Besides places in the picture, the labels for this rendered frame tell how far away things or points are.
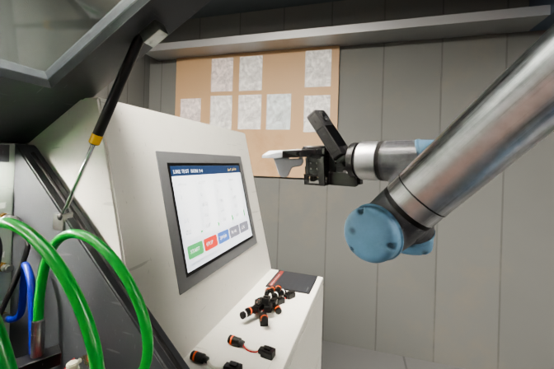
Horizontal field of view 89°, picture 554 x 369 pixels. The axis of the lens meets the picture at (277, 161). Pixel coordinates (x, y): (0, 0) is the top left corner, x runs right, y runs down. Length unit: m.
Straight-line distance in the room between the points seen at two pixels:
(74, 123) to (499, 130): 0.72
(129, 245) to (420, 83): 2.18
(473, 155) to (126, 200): 0.60
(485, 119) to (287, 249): 2.22
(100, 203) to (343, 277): 2.07
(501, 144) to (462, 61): 2.17
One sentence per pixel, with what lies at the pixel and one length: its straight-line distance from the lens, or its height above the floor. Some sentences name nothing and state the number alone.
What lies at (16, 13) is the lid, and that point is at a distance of 0.58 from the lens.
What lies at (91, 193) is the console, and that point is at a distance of 0.69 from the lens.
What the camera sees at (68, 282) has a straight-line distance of 0.43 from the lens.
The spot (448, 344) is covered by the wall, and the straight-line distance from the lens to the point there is 2.73.
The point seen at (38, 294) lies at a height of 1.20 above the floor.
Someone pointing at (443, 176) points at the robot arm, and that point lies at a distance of 0.37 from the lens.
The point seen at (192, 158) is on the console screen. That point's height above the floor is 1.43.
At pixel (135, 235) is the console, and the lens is 0.67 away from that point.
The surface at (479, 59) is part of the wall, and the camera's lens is 2.57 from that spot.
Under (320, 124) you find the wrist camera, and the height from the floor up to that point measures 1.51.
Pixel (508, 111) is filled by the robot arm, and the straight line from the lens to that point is 0.37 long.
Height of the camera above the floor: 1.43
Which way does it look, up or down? level
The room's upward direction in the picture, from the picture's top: 2 degrees clockwise
